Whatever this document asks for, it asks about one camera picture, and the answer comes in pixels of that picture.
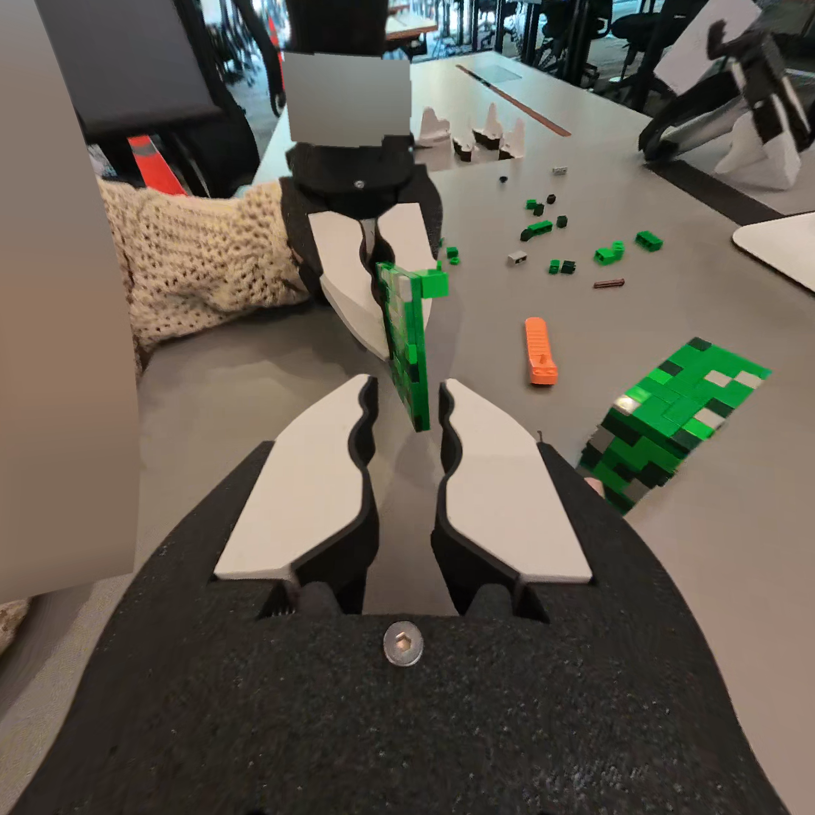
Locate green lego base plate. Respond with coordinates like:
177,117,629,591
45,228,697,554
374,260,433,433

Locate orange brick separator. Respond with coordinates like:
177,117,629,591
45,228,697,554
524,316,559,387

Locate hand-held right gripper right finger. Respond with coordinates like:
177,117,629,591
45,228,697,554
430,377,594,615

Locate green lego cube frame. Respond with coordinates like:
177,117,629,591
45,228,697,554
576,337,773,515

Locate white book stand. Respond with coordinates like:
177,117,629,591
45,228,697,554
731,213,815,295

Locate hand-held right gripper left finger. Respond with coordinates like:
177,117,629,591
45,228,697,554
213,374,382,615

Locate orange and grey striped object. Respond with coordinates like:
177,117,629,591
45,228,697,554
127,135,188,197

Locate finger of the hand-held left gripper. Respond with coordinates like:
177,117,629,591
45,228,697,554
371,202,440,275
307,212,391,362

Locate scattered small green bricks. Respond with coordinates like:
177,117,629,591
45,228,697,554
446,194,664,276

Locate black office chair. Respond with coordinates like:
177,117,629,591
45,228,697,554
605,0,685,103
522,0,606,87

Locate person's left forearm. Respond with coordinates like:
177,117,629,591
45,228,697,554
98,180,313,377

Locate white and black stand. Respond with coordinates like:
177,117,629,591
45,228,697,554
638,18,812,192

